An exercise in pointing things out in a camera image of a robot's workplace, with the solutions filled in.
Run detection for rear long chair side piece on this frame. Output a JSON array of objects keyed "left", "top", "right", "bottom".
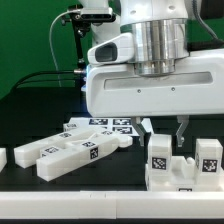
[{"left": 14, "top": 126, "right": 105, "bottom": 168}]

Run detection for flat white tagged base plate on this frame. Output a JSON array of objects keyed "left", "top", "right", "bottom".
[{"left": 63, "top": 117, "right": 154, "bottom": 137}]

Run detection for white front border rail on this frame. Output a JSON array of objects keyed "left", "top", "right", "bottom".
[{"left": 0, "top": 191, "right": 224, "bottom": 219}]

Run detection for white chair seat block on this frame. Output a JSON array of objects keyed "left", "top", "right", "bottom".
[{"left": 145, "top": 156, "right": 224, "bottom": 192}]

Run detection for black cables on table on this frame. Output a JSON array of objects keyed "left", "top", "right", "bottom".
[{"left": 11, "top": 69, "right": 88, "bottom": 93}]

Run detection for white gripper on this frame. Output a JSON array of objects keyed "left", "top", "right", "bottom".
[{"left": 86, "top": 33, "right": 224, "bottom": 147}]

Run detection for grey corrugated arm hose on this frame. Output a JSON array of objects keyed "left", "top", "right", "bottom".
[{"left": 191, "top": 0, "right": 224, "bottom": 48}]

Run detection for grey cable on stand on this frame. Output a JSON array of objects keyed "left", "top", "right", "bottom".
[{"left": 48, "top": 9, "right": 82, "bottom": 88}]

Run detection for black camera stand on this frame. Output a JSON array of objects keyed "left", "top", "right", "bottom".
[{"left": 60, "top": 4, "right": 114, "bottom": 91}]

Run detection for front long chair side piece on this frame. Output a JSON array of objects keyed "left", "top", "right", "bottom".
[{"left": 36, "top": 131, "right": 133, "bottom": 181}]

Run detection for white left border block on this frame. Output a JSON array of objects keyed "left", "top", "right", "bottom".
[{"left": 0, "top": 148, "right": 7, "bottom": 172}]

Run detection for long chair side piece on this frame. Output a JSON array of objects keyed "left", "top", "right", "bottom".
[
  {"left": 36, "top": 131, "right": 133, "bottom": 181},
  {"left": 14, "top": 126, "right": 105, "bottom": 168}
]

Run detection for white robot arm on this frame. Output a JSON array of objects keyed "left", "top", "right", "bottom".
[{"left": 86, "top": 0, "right": 224, "bottom": 144}]

